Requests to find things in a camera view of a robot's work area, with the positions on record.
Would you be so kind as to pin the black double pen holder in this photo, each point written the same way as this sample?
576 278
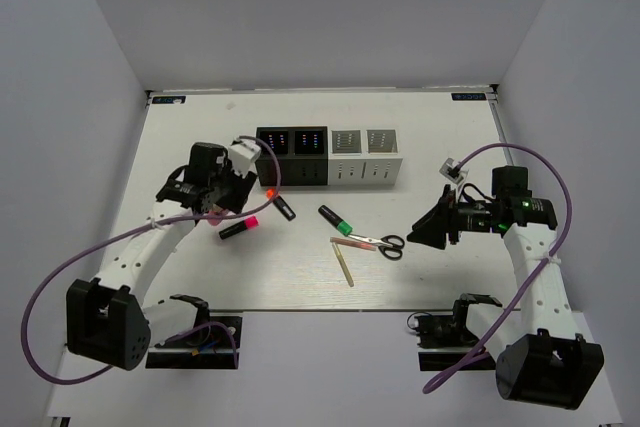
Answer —
302 153

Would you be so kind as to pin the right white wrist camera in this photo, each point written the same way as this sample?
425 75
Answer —
453 172

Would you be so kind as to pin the black handled scissors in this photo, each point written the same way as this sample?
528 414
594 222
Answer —
390 246

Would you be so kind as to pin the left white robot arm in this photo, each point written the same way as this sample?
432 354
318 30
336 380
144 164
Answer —
107 319

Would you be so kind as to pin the slim orange pen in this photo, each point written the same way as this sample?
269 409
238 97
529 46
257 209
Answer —
352 243

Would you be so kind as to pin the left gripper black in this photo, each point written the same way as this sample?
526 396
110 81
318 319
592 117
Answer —
243 189

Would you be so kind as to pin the green cap black highlighter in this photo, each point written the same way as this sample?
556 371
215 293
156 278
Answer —
335 220

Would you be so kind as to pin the slim yellow pen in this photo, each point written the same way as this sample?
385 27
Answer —
343 265

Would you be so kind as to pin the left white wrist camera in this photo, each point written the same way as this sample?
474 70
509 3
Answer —
242 154

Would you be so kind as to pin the pink cap black highlighter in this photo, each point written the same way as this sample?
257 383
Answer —
239 227

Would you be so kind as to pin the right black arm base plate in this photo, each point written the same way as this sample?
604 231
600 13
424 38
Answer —
441 342

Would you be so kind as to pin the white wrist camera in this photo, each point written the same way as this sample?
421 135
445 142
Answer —
242 154
453 172

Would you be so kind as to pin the white double pen holder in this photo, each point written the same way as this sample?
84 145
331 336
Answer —
364 157

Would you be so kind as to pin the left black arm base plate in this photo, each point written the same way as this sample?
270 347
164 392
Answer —
209 349

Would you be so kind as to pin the orange cap black highlighter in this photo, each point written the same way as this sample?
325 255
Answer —
281 205

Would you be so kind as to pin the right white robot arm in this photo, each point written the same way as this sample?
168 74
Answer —
541 357

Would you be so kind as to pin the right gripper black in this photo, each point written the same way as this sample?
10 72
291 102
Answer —
445 216

